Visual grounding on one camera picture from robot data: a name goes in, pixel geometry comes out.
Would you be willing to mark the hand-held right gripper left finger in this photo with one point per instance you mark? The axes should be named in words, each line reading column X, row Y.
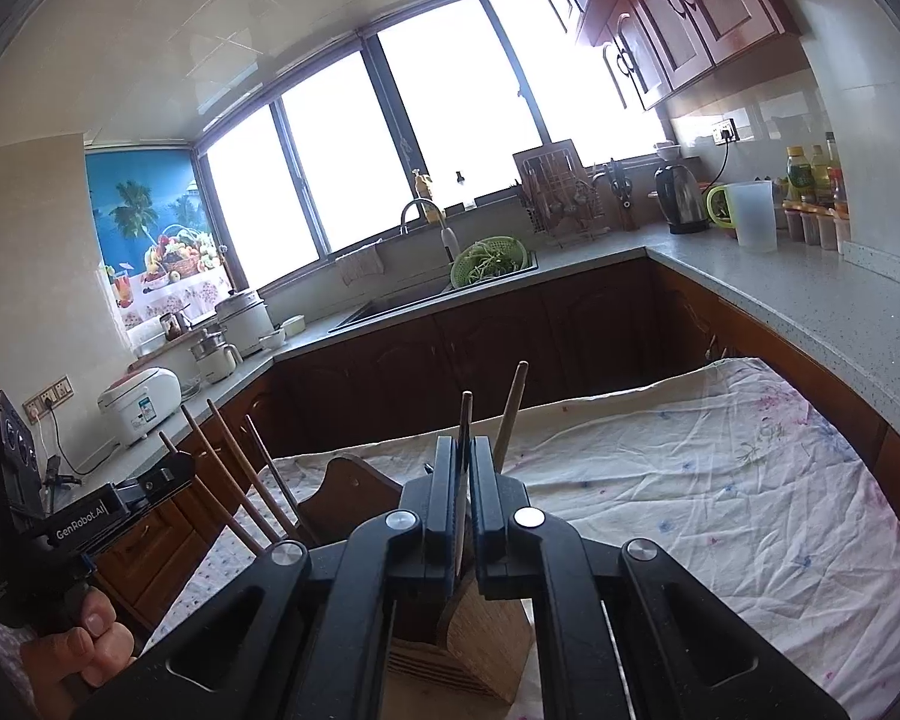
column 442, row 480

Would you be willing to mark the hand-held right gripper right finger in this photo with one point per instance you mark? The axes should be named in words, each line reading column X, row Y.
column 484, row 495

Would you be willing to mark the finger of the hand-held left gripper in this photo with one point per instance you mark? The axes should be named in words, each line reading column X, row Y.
column 161, row 476

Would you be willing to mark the thin dark chopstick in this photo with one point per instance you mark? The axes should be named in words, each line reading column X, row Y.
column 465, row 420

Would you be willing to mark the wooden utensil holder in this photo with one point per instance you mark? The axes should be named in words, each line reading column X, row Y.
column 487, row 645

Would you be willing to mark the person's left hand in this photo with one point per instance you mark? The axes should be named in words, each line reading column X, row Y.
column 82, row 652

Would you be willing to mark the white rice cooker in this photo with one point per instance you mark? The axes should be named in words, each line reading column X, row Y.
column 139, row 401

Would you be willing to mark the white electric pot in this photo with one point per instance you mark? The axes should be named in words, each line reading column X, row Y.
column 244, row 319

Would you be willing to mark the steel kitchen sink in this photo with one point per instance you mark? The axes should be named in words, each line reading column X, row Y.
column 397, row 304

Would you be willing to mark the white floral tablecloth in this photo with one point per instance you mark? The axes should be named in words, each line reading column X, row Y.
column 682, row 480

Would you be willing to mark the green colander with vegetables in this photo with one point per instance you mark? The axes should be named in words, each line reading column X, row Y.
column 487, row 262

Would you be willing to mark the white dish cloth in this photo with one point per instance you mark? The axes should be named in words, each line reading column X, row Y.
column 360, row 264

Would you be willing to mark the kitchen faucet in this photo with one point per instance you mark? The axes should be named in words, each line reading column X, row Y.
column 420, row 202

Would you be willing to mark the small yellow figure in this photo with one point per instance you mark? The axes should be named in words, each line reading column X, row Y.
column 424, row 186

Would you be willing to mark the metal dish rack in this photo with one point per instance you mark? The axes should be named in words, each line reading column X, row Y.
column 562, row 195

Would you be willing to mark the black kitchen tool holder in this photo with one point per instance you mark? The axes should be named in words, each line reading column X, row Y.
column 622, row 199

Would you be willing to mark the black electric kettle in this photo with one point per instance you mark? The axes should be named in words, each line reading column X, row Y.
column 679, row 199

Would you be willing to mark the kitchen window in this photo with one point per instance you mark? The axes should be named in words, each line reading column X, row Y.
column 420, row 105

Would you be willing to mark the white cup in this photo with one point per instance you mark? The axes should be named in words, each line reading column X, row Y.
column 667, row 151

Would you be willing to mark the spice jar set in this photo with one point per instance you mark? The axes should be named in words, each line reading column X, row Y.
column 814, row 229

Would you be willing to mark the green label bottle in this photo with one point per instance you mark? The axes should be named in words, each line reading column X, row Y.
column 797, row 172

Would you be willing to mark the red cap sauce bottle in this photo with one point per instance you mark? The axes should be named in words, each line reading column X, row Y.
column 838, row 191

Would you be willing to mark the yellow oil bottle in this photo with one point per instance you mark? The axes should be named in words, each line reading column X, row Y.
column 819, row 169

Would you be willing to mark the brown wooden upper cabinets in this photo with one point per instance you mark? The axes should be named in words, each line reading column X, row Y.
column 682, row 15

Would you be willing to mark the wall socket strip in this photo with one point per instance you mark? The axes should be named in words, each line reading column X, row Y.
column 49, row 394

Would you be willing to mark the tropical fruit wall poster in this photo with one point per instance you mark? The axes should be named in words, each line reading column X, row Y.
column 135, row 202

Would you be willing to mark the wall power socket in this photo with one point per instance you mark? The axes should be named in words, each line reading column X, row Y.
column 724, row 132

